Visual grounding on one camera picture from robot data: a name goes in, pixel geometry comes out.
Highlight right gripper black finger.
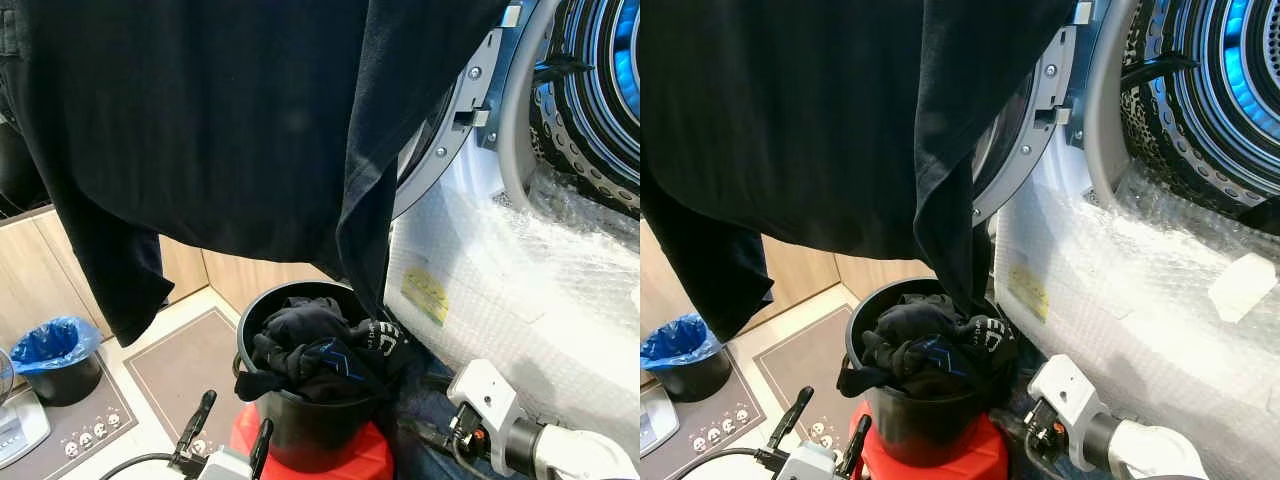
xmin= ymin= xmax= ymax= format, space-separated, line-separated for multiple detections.
xmin=398 ymin=418 xmax=456 ymax=452
xmin=988 ymin=413 xmax=1033 ymax=451

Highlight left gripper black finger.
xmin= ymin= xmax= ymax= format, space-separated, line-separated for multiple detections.
xmin=839 ymin=414 xmax=874 ymax=480
xmin=764 ymin=386 xmax=815 ymax=458
xmin=249 ymin=417 xmax=275 ymax=480
xmin=177 ymin=389 xmax=219 ymax=462

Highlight pile of black clothes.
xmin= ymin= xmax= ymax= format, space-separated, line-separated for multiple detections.
xmin=837 ymin=292 xmax=1020 ymax=402
xmin=234 ymin=296 xmax=410 ymax=404

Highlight white front-load washing machine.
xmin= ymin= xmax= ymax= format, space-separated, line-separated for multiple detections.
xmin=385 ymin=0 xmax=641 ymax=473
xmin=973 ymin=0 xmax=1280 ymax=480

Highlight blue denim jeans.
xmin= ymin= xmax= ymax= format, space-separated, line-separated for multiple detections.
xmin=998 ymin=372 xmax=1046 ymax=441
xmin=394 ymin=368 xmax=483 ymax=480

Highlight black plastic bucket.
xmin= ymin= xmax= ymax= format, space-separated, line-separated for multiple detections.
xmin=235 ymin=281 xmax=401 ymax=474
xmin=845 ymin=278 xmax=1011 ymax=469

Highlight red plastic stool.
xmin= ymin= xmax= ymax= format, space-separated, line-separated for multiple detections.
xmin=229 ymin=404 xmax=395 ymax=480
xmin=849 ymin=400 xmax=1010 ymax=480

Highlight grey mat with brown border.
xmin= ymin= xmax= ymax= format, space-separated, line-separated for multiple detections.
xmin=121 ymin=306 xmax=247 ymax=432
xmin=751 ymin=304 xmax=858 ymax=417

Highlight grey mat with skull print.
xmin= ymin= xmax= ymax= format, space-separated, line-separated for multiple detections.
xmin=0 ymin=374 xmax=140 ymax=480
xmin=640 ymin=374 xmax=767 ymax=480

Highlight black bin with blue bag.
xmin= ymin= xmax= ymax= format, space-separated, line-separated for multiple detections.
xmin=640 ymin=312 xmax=734 ymax=404
xmin=9 ymin=316 xmax=104 ymax=408

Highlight white bathroom scale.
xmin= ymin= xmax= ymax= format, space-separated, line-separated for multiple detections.
xmin=0 ymin=385 xmax=52 ymax=470
xmin=640 ymin=384 xmax=682 ymax=457

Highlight yellow warning sticker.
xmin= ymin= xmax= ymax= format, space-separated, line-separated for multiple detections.
xmin=401 ymin=264 xmax=450 ymax=327
xmin=1007 ymin=261 xmax=1052 ymax=324

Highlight clear bubble wrap sheet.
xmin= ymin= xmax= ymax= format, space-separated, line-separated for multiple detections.
xmin=386 ymin=163 xmax=641 ymax=456
xmin=990 ymin=160 xmax=1280 ymax=480

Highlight light wooden cabinet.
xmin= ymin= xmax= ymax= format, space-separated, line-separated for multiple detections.
xmin=640 ymin=218 xmax=933 ymax=343
xmin=0 ymin=204 xmax=333 ymax=353

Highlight white tape patch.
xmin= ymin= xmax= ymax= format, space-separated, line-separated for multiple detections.
xmin=1207 ymin=252 xmax=1280 ymax=324

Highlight large black shirt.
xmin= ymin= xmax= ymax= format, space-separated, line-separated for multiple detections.
xmin=0 ymin=0 xmax=511 ymax=348
xmin=640 ymin=0 xmax=1077 ymax=344

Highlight grey rubber door seal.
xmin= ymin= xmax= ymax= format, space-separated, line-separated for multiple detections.
xmin=496 ymin=0 xmax=563 ymax=211
xmin=1084 ymin=0 xmax=1153 ymax=213

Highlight grey round washer door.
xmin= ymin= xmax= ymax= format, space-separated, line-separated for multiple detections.
xmin=972 ymin=0 xmax=1098 ymax=227
xmin=392 ymin=0 xmax=563 ymax=222

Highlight perforated steel washer drum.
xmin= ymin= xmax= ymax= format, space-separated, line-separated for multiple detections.
xmin=528 ymin=0 xmax=641 ymax=217
xmin=1118 ymin=0 xmax=1280 ymax=237

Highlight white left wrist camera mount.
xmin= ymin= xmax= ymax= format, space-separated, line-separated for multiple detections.
xmin=774 ymin=442 xmax=852 ymax=480
xmin=196 ymin=447 xmax=257 ymax=480

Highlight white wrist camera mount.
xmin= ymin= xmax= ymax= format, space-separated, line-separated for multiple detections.
xmin=774 ymin=442 xmax=852 ymax=480
xmin=1026 ymin=354 xmax=1110 ymax=472
xmin=446 ymin=359 xmax=527 ymax=448
xmin=196 ymin=447 xmax=257 ymax=480

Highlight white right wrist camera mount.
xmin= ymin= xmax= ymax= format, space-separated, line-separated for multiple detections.
xmin=446 ymin=359 xmax=527 ymax=448
xmin=1026 ymin=354 xmax=1110 ymax=472

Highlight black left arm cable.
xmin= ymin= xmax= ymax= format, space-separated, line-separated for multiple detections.
xmin=97 ymin=451 xmax=182 ymax=480
xmin=669 ymin=446 xmax=762 ymax=480

